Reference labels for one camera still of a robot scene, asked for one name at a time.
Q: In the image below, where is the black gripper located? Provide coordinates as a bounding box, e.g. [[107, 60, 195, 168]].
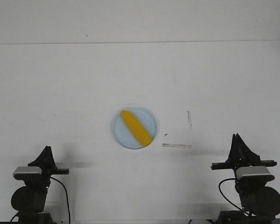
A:
[[211, 133, 278, 194], [27, 146, 70, 194]]

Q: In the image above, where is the light blue round plate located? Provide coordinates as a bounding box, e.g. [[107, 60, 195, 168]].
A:
[[112, 107, 158, 150]]

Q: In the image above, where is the yellow corn cob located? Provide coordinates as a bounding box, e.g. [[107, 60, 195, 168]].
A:
[[121, 110, 152, 147]]

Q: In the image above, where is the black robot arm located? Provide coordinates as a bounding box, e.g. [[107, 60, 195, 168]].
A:
[[211, 134, 280, 224], [10, 146, 71, 224]]

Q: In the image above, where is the vertical tape strip on table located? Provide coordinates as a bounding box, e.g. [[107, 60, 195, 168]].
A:
[[187, 111, 193, 130]]

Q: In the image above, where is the horizontal tape strip on table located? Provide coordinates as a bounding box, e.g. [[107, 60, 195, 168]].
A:
[[162, 143, 191, 148]]

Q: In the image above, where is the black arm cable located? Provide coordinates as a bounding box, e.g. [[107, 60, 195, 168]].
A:
[[50, 177, 71, 223], [218, 178, 250, 215]]

